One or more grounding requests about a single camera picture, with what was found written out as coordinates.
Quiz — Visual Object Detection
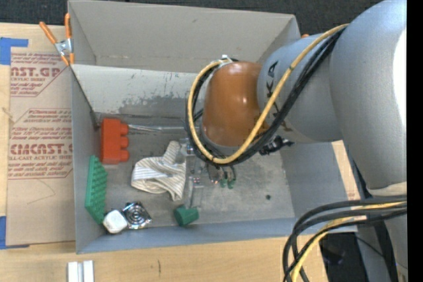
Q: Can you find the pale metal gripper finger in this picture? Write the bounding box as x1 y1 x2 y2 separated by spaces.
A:
185 175 196 206
194 176 205 209

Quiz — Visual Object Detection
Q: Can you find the small green cup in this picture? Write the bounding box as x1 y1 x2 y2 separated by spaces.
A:
173 204 200 227

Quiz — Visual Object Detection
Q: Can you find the striped beige cloth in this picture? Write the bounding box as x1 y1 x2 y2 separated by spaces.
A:
130 140 188 202

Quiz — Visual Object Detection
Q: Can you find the shiny silver metal disc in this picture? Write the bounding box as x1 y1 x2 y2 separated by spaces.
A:
121 201 153 230

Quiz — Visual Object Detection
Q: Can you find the clear plastic tube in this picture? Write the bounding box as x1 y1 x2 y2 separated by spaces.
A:
126 123 186 135

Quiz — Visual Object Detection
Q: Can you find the white rounded square box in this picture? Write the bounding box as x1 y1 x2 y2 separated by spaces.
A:
102 209 129 235

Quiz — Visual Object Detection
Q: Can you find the red toy building block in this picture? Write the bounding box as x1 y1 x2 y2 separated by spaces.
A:
99 118 130 165

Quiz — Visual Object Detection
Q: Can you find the green studded flat plate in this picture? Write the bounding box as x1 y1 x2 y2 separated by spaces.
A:
84 155 109 226

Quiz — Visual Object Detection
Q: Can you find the grey metal bin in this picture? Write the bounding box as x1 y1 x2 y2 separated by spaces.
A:
67 0 360 255

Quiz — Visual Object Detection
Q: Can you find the brown cardboard board red print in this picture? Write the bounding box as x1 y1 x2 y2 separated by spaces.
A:
0 22 77 250

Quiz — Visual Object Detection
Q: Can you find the black cylinder on white bracket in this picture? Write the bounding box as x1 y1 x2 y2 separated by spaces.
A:
259 136 295 157

